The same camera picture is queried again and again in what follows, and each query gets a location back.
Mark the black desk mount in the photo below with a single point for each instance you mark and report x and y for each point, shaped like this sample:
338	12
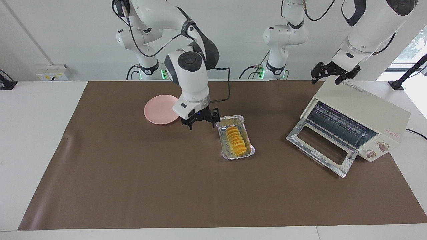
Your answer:
6	85

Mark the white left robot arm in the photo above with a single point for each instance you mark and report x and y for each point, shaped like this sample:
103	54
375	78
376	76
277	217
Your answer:
370	30

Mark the pink round plate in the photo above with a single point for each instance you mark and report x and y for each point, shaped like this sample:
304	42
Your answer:
158	111

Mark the white wall socket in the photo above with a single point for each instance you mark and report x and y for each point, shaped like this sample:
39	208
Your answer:
53	71

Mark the white toaster oven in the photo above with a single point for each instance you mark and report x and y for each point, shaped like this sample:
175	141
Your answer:
363	103

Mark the aluminium foil tray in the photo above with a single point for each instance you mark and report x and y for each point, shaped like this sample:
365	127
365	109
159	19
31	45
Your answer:
250	151

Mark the sliced yellow bread loaf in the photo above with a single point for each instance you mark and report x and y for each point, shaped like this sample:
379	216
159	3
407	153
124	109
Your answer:
236	141

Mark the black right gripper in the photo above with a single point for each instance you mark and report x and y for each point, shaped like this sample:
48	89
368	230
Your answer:
199	117

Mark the glass oven door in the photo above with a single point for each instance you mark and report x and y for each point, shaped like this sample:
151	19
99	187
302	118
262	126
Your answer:
300	140

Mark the beige oven knob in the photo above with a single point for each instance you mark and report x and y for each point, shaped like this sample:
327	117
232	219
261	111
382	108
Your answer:
383	146
371	154

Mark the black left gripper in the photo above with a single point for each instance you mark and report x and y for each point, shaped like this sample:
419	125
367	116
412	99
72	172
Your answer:
335	70

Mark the bright window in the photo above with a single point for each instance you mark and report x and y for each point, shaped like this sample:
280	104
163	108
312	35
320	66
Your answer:
413	46

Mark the black clamp stand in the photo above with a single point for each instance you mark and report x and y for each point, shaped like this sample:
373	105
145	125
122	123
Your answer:
396	84

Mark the brown table mat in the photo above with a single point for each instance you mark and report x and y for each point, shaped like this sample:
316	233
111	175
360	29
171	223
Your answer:
200	193

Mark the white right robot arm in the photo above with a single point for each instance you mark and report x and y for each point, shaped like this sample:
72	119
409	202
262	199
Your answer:
191	80

